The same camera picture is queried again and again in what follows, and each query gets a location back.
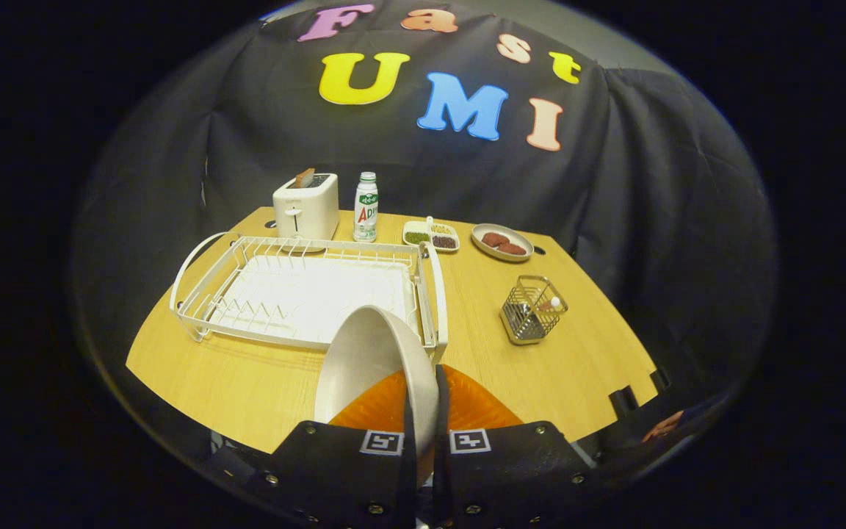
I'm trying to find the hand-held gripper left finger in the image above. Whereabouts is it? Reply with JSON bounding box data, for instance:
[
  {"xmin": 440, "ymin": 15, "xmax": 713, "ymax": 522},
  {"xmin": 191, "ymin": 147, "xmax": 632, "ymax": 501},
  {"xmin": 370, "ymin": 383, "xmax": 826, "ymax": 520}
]
[{"xmin": 243, "ymin": 370, "xmax": 419, "ymax": 529}]

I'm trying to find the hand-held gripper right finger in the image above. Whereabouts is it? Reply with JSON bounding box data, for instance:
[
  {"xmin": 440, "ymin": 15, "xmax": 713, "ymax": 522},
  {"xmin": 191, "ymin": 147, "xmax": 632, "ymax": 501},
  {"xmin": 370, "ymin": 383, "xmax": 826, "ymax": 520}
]
[{"xmin": 432, "ymin": 364, "xmax": 600, "ymax": 529}]

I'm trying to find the white round plate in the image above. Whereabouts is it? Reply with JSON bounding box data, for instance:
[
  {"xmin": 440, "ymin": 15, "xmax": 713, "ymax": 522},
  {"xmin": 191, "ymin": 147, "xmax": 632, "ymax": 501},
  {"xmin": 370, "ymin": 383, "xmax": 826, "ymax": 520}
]
[{"xmin": 313, "ymin": 305, "xmax": 440, "ymax": 478}]

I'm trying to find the metal wire basket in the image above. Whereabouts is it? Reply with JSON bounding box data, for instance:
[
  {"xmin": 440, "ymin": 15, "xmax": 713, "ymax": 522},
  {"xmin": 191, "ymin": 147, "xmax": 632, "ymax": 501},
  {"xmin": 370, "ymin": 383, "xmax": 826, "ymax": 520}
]
[{"xmin": 499, "ymin": 276, "xmax": 569, "ymax": 346}]

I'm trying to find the white wire dish rack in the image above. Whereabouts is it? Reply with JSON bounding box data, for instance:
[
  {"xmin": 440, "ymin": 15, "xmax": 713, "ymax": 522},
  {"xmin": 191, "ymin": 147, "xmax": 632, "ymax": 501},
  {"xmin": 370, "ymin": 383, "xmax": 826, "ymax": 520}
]
[{"xmin": 170, "ymin": 231, "xmax": 449, "ymax": 364}]

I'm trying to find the grey plate with meat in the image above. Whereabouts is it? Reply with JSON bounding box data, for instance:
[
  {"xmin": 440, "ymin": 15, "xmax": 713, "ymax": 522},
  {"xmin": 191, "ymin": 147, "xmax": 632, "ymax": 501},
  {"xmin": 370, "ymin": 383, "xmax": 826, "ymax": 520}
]
[{"xmin": 471, "ymin": 223, "xmax": 535, "ymax": 263}]

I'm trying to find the white divided bean dish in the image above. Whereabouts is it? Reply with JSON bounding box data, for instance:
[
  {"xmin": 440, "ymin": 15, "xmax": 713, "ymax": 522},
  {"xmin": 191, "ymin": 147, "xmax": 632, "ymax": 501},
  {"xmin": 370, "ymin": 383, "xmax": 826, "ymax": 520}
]
[{"xmin": 402, "ymin": 216, "xmax": 460, "ymax": 253}]

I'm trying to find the white green label bottle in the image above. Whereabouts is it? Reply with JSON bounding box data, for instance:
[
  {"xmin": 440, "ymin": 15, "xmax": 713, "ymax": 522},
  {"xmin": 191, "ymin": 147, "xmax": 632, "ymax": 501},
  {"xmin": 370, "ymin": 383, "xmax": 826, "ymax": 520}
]
[{"xmin": 353, "ymin": 172, "xmax": 380, "ymax": 243}]

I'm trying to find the white toaster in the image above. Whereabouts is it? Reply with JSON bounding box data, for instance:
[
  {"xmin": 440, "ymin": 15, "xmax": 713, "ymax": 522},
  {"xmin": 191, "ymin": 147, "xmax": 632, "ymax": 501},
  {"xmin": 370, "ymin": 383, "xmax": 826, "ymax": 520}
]
[{"xmin": 272, "ymin": 173, "xmax": 340, "ymax": 242}]

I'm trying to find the black backdrop cloth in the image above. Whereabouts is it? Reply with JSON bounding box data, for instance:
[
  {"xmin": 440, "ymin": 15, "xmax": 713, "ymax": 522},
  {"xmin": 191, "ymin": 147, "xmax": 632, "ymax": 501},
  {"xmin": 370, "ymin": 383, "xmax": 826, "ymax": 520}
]
[{"xmin": 74, "ymin": 0, "xmax": 780, "ymax": 471}]

